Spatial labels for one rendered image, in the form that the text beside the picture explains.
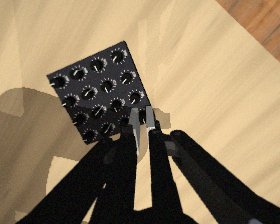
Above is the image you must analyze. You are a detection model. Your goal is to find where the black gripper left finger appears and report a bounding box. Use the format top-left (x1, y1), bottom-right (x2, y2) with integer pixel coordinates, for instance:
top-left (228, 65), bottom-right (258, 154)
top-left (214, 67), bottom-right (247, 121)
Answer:
top-left (15, 107), bottom-right (140, 224)

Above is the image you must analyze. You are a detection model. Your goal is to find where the black knob box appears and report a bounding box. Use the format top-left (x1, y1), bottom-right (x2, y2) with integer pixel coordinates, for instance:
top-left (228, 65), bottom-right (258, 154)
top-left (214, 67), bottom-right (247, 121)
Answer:
top-left (46, 41), bottom-right (151, 145)

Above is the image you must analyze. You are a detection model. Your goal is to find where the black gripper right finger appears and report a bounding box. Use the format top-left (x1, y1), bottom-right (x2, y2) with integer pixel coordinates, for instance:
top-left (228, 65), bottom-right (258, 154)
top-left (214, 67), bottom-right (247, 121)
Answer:
top-left (146, 106), bottom-right (280, 224)

